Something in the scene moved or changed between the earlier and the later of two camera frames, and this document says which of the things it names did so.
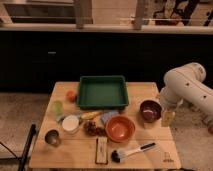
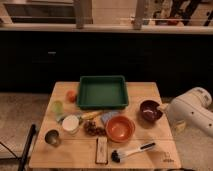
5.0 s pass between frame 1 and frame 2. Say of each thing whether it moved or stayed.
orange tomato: stayed
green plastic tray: stayed
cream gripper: moved
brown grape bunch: stayed
